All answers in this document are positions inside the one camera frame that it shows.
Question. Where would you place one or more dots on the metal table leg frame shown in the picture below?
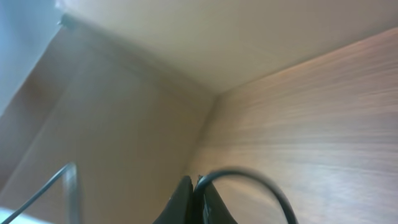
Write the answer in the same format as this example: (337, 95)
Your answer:
(49, 197)

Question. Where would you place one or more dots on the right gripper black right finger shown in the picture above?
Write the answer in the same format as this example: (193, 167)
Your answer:
(210, 208)

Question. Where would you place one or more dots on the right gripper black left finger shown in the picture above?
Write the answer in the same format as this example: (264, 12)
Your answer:
(178, 209)

